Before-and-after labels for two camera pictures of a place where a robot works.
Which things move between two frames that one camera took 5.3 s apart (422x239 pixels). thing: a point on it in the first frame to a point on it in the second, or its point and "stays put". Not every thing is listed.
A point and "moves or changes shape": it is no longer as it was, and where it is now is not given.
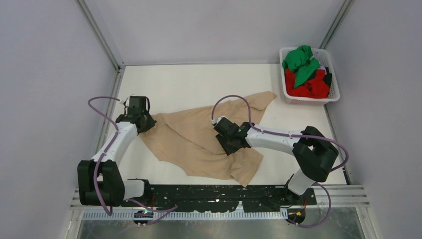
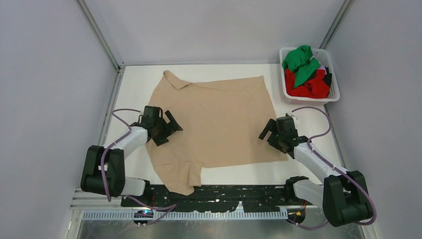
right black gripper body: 229,148 to 275,140
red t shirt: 317,87 stays put
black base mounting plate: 216,197 stays put
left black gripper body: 149,122 to 162,128
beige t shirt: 189,137 moves or changes shape
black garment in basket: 327,78 stays put
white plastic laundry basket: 323,56 stays put
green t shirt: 300,61 stays put
